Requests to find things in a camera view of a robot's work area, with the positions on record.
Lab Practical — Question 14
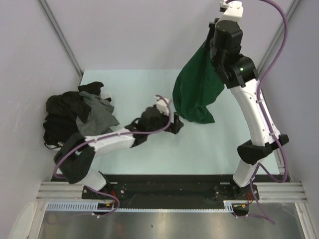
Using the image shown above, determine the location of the black t shirt pile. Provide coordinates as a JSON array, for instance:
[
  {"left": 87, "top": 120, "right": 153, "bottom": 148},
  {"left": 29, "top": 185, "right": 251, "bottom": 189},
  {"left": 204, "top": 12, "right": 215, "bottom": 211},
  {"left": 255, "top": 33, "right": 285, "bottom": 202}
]
[{"left": 43, "top": 82, "right": 104, "bottom": 150}]

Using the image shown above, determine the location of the right aluminium frame post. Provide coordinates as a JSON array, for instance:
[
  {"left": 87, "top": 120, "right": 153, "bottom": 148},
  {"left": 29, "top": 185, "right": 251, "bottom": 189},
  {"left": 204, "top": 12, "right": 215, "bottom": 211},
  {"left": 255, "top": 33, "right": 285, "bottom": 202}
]
[{"left": 257, "top": 0, "right": 302, "bottom": 79}]

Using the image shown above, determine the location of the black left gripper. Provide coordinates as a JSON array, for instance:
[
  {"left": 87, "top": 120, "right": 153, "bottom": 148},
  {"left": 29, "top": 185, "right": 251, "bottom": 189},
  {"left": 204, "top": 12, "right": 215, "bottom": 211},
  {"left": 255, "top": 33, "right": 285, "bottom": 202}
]
[{"left": 146, "top": 108, "right": 182, "bottom": 135}]

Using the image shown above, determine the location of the white plastic bin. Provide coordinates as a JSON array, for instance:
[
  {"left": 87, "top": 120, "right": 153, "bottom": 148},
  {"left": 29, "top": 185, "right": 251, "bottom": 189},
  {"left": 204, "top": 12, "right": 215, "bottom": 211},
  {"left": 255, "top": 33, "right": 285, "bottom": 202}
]
[{"left": 43, "top": 87, "right": 119, "bottom": 149}]

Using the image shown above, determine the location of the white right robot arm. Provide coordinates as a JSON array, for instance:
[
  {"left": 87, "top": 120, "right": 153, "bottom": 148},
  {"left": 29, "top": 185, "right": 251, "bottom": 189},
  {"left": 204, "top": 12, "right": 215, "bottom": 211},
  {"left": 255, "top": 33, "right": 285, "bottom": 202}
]
[{"left": 204, "top": 0, "right": 289, "bottom": 200}]

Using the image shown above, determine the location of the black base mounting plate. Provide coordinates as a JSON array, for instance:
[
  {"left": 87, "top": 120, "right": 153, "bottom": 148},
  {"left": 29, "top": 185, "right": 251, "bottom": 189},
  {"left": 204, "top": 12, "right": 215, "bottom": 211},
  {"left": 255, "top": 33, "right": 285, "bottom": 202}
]
[{"left": 51, "top": 174, "right": 291, "bottom": 210}]

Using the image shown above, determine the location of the left aluminium frame post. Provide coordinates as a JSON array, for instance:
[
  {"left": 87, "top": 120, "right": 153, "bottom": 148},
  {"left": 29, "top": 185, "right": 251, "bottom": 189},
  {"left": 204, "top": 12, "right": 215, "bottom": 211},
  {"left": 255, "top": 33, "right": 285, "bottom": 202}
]
[{"left": 37, "top": 0, "right": 84, "bottom": 79}]

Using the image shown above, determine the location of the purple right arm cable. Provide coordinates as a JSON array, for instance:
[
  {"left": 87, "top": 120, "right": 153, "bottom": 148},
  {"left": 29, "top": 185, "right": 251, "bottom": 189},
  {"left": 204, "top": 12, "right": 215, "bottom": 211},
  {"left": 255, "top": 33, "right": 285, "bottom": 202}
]
[{"left": 229, "top": 0, "right": 290, "bottom": 225}]

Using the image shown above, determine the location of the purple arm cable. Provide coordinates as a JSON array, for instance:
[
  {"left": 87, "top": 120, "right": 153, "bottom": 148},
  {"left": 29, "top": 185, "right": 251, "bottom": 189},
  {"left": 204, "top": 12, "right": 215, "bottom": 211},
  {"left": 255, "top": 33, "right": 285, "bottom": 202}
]
[
  {"left": 53, "top": 94, "right": 174, "bottom": 220},
  {"left": 229, "top": 0, "right": 290, "bottom": 225}
]

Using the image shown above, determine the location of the grey t shirt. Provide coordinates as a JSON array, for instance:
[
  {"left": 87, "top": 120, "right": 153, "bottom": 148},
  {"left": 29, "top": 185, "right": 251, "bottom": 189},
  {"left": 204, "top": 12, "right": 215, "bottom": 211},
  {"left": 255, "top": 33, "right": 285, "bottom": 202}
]
[{"left": 76, "top": 92, "right": 120, "bottom": 136}]

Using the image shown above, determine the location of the green t shirt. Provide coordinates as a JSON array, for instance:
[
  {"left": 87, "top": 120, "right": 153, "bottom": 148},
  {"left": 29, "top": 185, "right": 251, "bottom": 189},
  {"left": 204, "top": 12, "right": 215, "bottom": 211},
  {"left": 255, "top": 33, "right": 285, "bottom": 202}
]
[{"left": 172, "top": 45, "right": 224, "bottom": 124}]

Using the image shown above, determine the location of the aluminium frame post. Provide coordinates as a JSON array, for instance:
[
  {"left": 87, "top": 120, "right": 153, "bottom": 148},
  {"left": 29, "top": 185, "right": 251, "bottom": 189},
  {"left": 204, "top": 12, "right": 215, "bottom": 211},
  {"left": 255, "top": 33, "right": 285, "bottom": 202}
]
[
  {"left": 257, "top": 0, "right": 302, "bottom": 79},
  {"left": 37, "top": 0, "right": 84, "bottom": 79}
]

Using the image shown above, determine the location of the aluminium front rail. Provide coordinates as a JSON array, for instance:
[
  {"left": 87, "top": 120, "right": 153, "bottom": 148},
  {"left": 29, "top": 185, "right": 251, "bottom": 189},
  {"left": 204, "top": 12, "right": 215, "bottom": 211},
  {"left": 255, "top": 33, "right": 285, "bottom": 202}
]
[{"left": 36, "top": 182, "right": 307, "bottom": 203}]

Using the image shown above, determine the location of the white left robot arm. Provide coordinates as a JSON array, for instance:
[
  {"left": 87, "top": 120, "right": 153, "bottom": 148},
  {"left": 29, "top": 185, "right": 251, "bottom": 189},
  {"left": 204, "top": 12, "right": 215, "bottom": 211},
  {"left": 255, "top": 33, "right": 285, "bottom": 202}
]
[{"left": 54, "top": 95, "right": 184, "bottom": 199}]

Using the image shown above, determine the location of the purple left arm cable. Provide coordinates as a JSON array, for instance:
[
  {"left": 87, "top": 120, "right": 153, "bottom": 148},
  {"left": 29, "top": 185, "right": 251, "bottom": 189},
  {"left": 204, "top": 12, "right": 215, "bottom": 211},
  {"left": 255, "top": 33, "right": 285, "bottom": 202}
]
[{"left": 53, "top": 94, "right": 174, "bottom": 220}]

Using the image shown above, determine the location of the white slotted cable duct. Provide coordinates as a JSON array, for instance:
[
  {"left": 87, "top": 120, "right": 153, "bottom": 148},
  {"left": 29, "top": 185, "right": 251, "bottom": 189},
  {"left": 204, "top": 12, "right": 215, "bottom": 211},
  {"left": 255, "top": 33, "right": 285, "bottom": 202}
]
[{"left": 46, "top": 201, "right": 234, "bottom": 213}]

